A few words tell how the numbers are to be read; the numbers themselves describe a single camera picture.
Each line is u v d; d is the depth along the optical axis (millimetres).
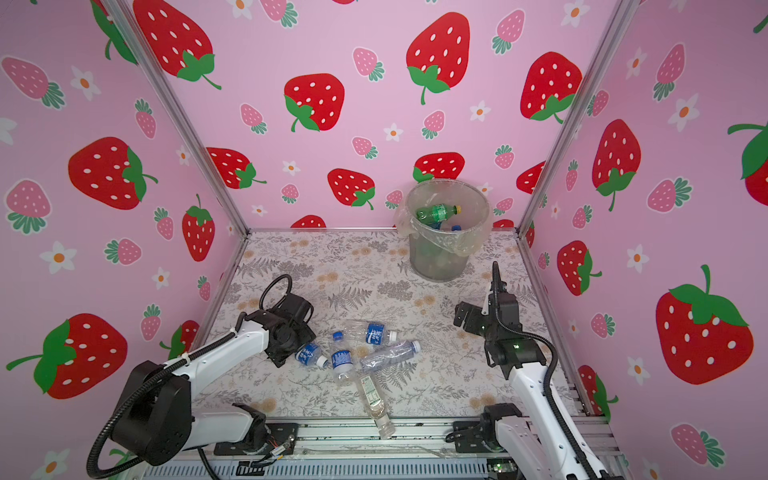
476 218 1009
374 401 747
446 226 992
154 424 416
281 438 732
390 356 881
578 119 864
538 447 542
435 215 1033
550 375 499
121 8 673
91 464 356
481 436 731
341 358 819
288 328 651
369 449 731
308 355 821
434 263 971
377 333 866
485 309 711
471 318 716
